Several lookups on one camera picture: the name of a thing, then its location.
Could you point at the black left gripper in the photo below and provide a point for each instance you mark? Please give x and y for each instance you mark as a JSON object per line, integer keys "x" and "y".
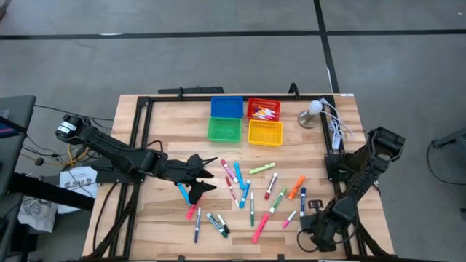
{"x": 178, "y": 172}

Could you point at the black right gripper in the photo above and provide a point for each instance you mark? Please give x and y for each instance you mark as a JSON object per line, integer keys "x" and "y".
{"x": 325, "y": 229}

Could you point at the thin pink white marker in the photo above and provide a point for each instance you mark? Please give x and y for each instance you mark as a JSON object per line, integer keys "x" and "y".
{"x": 289, "y": 219}
{"x": 267, "y": 113}

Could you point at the thin red Expo marker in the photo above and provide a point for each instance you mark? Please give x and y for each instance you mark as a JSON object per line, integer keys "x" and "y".
{"x": 232, "y": 191}

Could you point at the pink highlighter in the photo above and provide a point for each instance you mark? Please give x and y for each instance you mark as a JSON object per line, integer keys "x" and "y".
{"x": 260, "y": 229}
{"x": 191, "y": 214}

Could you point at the light blue Expo marker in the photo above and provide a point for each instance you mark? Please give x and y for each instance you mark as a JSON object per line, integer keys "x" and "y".
{"x": 245, "y": 194}

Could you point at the thin green marker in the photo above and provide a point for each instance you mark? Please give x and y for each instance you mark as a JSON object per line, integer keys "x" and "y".
{"x": 252, "y": 211}

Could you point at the short thin purple marker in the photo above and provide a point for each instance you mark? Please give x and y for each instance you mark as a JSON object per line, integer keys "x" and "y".
{"x": 260, "y": 110}

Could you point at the thin orange white marker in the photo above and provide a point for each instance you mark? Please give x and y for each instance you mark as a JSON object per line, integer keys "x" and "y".
{"x": 268, "y": 109}

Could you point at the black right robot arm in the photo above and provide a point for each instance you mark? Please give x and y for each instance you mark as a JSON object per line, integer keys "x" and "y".
{"x": 360, "y": 174}

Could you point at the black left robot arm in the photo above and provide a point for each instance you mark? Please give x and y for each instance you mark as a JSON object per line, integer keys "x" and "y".
{"x": 116, "y": 156}

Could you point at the light blue highlighter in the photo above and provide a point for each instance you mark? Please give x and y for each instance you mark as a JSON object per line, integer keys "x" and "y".
{"x": 239, "y": 176}
{"x": 183, "y": 193}

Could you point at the dark blue Expo marker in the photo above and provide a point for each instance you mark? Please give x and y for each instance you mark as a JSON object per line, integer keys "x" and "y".
{"x": 303, "y": 200}

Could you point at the light green Expo marker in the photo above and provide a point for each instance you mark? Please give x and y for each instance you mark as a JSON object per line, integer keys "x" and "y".
{"x": 277, "y": 200}

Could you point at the orange highlighter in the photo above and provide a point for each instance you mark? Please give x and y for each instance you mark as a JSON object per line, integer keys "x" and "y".
{"x": 296, "y": 187}

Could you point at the maroon Expo marker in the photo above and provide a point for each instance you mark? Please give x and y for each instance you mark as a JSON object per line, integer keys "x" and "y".
{"x": 271, "y": 185}

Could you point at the green plastic basket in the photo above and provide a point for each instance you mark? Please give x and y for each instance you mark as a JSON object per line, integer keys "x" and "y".
{"x": 224, "y": 130}

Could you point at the yellow highlighter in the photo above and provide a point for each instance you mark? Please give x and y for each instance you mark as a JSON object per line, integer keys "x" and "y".
{"x": 262, "y": 168}

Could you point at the blue plastic basket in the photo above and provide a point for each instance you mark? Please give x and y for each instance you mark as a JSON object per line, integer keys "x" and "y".
{"x": 226, "y": 106}

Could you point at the yellow plastic basket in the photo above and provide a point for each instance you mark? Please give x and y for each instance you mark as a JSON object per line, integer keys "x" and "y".
{"x": 265, "y": 133}

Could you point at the black bar device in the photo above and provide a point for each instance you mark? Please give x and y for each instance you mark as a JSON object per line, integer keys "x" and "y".
{"x": 189, "y": 90}

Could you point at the red plastic basket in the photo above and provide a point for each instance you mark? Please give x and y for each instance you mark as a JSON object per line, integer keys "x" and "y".
{"x": 250, "y": 102}

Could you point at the white bulb brass lamp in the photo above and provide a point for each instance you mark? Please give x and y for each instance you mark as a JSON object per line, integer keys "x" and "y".
{"x": 315, "y": 106}

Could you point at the white printed paper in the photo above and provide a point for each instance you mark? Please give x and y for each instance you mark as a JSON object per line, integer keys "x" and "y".
{"x": 78, "y": 178}

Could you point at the black support beam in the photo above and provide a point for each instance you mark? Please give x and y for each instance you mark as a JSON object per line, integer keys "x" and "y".
{"x": 47, "y": 191}

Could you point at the patterned white cloth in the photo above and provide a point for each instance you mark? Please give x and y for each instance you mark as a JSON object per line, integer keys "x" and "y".
{"x": 36, "y": 214}

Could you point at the grey equipment stand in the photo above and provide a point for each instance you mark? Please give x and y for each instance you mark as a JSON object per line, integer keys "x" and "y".
{"x": 455, "y": 138}

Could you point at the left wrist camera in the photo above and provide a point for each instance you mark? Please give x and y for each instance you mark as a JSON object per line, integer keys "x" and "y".
{"x": 193, "y": 160}

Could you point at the black metal table frame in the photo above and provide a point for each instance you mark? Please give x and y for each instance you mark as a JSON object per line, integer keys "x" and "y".
{"x": 164, "y": 98}

